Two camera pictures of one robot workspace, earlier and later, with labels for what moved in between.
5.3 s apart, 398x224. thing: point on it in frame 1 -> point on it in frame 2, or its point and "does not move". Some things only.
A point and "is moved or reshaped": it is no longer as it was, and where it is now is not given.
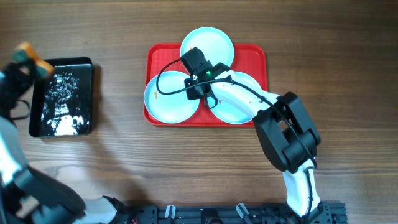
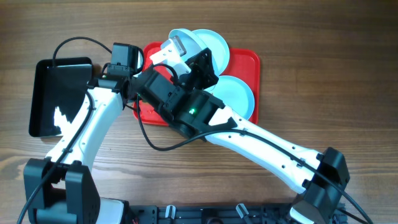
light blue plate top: (216, 46) is moved or reshaped
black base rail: (326, 213) does not move
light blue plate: (171, 108) is moved or reshaped
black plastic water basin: (62, 101) does not move
